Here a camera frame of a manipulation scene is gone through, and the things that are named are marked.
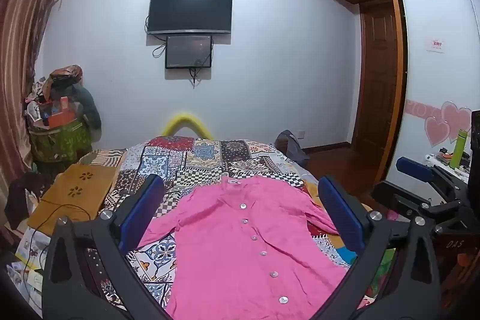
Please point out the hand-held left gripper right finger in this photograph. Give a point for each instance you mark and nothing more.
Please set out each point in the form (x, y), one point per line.
(341, 217)

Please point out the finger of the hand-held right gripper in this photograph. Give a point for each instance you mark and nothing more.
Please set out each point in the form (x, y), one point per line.
(412, 168)
(405, 203)

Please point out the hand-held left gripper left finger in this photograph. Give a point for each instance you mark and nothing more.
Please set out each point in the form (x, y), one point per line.
(142, 209)

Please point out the pink buttoned shirt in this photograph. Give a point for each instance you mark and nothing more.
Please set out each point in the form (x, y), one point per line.
(232, 252)

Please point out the dark clothes heap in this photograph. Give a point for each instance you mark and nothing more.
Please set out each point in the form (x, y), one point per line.
(26, 196)

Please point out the green bottle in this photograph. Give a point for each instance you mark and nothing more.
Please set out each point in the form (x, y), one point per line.
(458, 151)

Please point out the striped beige pillow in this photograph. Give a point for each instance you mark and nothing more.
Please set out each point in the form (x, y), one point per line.
(103, 157)

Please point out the patchwork printed blanket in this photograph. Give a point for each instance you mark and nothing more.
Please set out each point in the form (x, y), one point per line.
(202, 162)

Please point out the grey bag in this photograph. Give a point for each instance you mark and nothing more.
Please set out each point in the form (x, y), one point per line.
(292, 147)

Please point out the white heart-print wardrobe door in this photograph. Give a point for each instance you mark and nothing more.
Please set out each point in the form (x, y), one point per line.
(435, 80)

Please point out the brown wooden door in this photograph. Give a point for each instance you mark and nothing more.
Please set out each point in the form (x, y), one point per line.
(377, 80)

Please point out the green patterned bag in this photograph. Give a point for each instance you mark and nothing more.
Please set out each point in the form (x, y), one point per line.
(60, 142)

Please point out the grey plush bundle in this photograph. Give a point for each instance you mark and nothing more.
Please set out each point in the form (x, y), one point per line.
(90, 113)

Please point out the orange box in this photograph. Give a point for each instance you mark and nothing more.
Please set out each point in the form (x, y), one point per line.
(62, 115)

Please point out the pile of papers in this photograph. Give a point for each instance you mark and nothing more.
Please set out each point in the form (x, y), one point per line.
(30, 267)

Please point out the striped brown curtain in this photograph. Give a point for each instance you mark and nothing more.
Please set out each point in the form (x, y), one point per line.
(18, 61)

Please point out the small black wall monitor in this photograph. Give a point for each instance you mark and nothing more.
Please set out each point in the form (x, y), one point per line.
(188, 52)

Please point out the black wall television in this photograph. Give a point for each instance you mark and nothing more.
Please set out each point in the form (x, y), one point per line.
(189, 10)

